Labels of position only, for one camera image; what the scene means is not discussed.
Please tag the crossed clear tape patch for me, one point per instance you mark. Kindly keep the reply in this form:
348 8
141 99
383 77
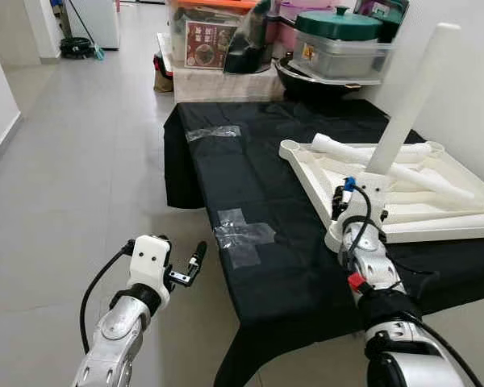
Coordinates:
242 235

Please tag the black table cloth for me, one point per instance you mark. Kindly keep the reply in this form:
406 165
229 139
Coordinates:
250 177

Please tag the white plastic table top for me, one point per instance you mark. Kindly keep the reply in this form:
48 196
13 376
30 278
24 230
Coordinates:
436 234

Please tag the clear tape strip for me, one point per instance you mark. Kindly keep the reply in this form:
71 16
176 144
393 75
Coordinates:
214 133

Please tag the black wok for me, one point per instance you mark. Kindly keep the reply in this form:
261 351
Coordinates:
294 81

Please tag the clear plastic container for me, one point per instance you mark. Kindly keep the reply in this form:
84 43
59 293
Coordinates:
339 58

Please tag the beige patterned cloth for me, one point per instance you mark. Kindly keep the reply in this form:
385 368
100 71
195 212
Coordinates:
226 87

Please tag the green pot with lid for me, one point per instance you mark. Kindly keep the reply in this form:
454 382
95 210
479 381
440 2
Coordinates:
339 26

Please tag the black plastic bag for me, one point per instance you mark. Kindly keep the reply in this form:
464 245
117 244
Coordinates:
250 48

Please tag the dark purple printed box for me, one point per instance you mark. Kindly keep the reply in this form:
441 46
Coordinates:
387 12

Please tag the red printed food box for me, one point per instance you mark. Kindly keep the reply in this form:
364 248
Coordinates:
210 44

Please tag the clear storage box orange lid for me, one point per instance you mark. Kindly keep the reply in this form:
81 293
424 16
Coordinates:
176 32

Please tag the white appliance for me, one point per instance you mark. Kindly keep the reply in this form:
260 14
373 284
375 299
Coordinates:
101 20

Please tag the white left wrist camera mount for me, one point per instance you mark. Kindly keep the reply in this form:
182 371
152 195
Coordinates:
149 258

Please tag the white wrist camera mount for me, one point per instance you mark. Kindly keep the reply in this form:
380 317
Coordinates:
371 189
149 258

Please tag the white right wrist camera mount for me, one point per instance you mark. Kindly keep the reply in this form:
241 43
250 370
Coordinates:
371 189

